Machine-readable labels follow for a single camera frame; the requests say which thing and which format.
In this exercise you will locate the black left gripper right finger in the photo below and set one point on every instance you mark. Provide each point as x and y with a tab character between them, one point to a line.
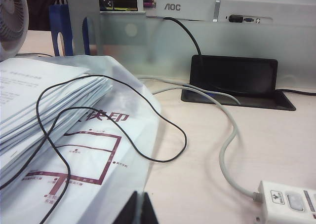
148	211

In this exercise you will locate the grey metal bookend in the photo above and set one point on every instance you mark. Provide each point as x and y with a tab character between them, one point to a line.
79	2

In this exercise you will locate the frosted glass desk partition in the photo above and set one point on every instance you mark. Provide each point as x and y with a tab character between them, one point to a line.
160	44

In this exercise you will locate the blue chair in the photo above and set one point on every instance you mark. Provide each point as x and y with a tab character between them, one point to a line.
53	24

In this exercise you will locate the black usb plug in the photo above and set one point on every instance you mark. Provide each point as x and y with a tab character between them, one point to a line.
235	18

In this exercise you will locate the white desk fan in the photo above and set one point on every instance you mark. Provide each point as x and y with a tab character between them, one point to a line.
12	24

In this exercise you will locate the yellow sticky notes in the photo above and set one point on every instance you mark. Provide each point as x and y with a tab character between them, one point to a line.
124	9

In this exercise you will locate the white power strip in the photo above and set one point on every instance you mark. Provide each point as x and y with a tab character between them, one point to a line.
274	209

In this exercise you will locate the white AOC monitor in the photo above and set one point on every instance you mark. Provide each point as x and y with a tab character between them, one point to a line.
192	7

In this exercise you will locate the stack of printed papers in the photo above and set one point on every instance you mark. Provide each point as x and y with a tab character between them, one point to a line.
37	90

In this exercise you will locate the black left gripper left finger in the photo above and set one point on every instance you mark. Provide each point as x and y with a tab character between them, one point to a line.
133	211

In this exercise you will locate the translucent printed plastic bag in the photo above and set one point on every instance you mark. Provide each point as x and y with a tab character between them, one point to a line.
98	160

